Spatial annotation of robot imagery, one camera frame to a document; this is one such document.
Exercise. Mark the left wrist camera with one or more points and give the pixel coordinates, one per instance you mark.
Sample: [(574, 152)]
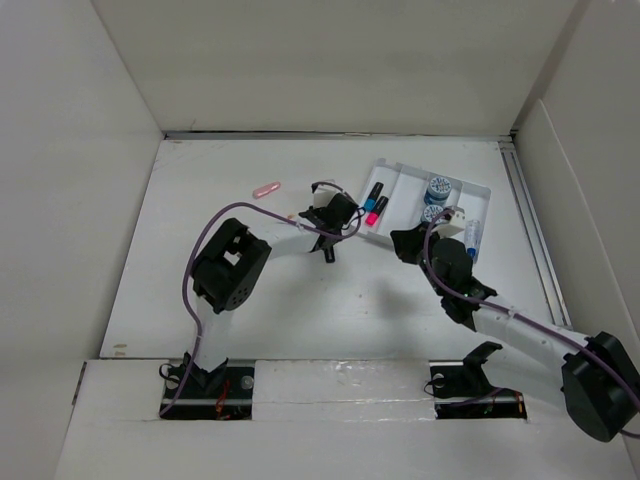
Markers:
[(323, 191)]

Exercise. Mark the black highlighter blue cap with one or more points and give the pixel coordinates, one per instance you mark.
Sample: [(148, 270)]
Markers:
[(373, 196)]

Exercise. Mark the blue white tape roll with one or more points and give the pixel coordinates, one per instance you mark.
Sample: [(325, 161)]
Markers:
[(432, 213), (438, 191)]

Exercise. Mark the white divided organizer tray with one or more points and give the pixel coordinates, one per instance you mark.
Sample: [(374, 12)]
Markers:
[(415, 196)]

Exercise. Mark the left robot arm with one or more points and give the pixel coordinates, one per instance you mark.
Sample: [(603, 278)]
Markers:
[(229, 257)]

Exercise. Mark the aluminium rail right edge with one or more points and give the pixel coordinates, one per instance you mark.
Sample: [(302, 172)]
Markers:
[(546, 272)]

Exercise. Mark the black highlighter pink cap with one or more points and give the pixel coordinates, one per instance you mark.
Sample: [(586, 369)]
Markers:
[(376, 211)]

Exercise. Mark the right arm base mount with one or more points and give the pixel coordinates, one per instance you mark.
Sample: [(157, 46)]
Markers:
[(461, 390)]

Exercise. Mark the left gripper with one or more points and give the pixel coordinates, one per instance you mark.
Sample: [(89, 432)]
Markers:
[(315, 210)]

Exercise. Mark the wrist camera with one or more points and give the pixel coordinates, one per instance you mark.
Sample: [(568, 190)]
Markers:
[(323, 191), (455, 222)]

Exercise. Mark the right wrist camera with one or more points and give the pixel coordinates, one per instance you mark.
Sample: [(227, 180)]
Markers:
[(455, 222)]

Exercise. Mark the clear blue glue stick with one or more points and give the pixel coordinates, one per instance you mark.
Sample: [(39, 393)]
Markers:
[(472, 238)]

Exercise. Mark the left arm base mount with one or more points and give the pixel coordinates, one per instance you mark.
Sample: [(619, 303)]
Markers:
[(223, 394)]

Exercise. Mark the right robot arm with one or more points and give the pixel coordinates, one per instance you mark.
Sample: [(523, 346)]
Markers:
[(591, 376)]

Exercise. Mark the pink translucent eraser case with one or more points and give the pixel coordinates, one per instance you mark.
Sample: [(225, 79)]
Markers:
[(265, 190)]

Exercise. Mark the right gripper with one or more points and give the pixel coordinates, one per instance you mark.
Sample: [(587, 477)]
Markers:
[(406, 241)]

